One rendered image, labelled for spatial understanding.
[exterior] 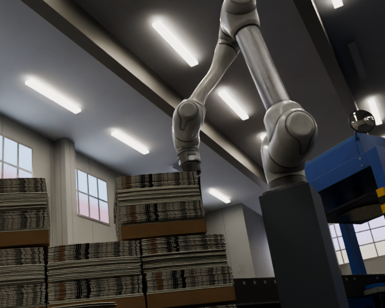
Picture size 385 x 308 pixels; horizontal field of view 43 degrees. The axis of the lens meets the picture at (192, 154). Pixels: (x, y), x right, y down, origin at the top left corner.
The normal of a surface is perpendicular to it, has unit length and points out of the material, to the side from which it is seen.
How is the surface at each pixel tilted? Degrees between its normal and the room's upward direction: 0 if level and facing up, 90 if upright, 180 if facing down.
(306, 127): 96
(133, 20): 180
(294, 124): 96
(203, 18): 180
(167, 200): 90
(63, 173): 90
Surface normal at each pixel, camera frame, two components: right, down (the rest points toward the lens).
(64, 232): -0.44, -0.31
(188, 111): -0.01, -0.29
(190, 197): 0.17, -0.43
